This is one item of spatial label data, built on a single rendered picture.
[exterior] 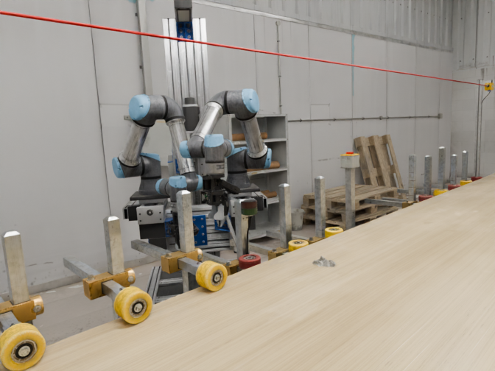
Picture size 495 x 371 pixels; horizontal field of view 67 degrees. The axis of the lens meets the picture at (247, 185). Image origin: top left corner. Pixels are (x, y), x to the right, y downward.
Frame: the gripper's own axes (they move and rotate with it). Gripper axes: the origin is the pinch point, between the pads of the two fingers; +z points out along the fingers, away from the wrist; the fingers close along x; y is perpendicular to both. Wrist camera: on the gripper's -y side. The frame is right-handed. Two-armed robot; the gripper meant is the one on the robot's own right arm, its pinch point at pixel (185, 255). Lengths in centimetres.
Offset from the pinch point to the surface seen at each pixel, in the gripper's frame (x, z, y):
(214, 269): 26, -14, -55
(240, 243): -2.2, -11.5, -35.1
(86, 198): -39, 3, 229
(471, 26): -813, -245, 134
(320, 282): 1, -7, -74
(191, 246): 20.7, -16.0, -36.1
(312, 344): 29, -7, -92
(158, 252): 26.5, -13.3, -24.5
